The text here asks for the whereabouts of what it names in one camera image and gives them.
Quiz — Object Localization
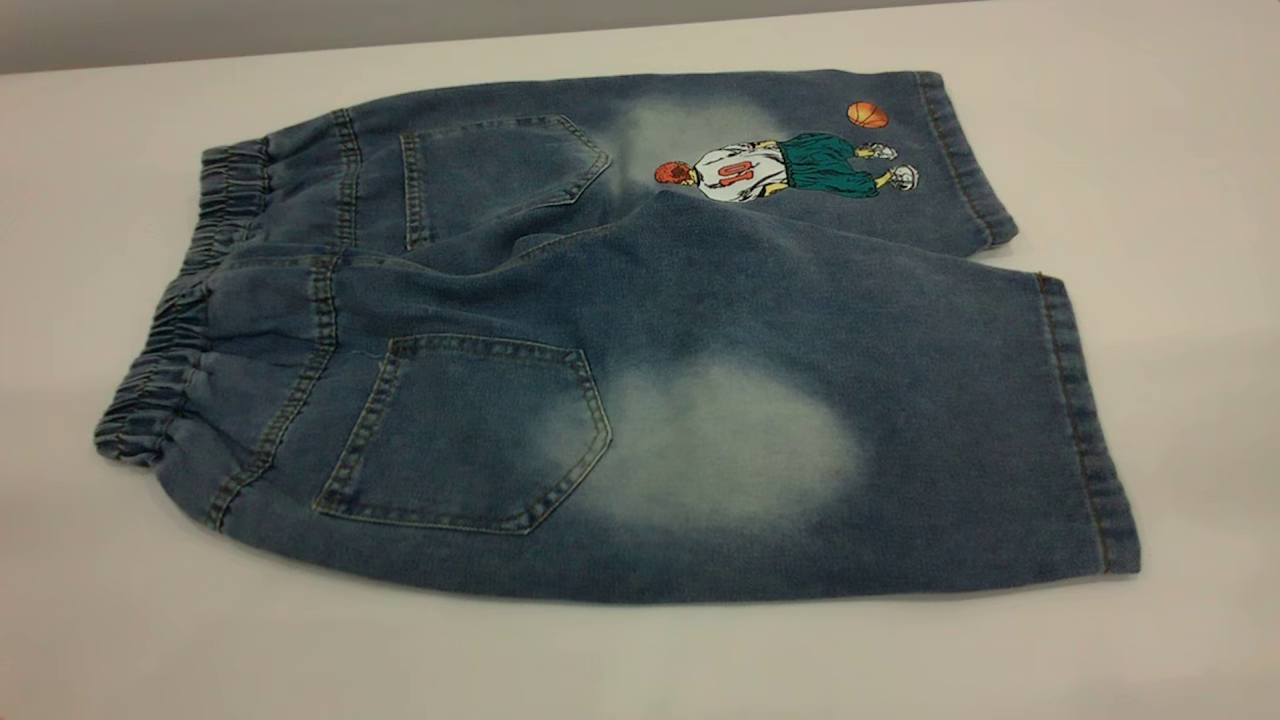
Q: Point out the blue denim shorts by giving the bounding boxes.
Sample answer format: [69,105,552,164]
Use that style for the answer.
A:
[93,68,1142,606]

